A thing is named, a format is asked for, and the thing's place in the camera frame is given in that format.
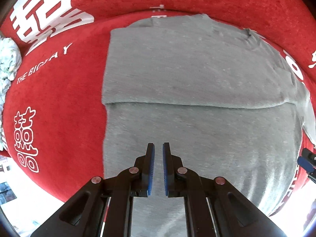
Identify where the grey knit sweater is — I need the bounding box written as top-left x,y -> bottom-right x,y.
102,14 -> 315,236

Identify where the dark tablet on floor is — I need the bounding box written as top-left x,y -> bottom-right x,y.
0,182 -> 17,205

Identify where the floral white blue bedding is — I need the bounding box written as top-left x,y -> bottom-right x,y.
0,36 -> 22,151

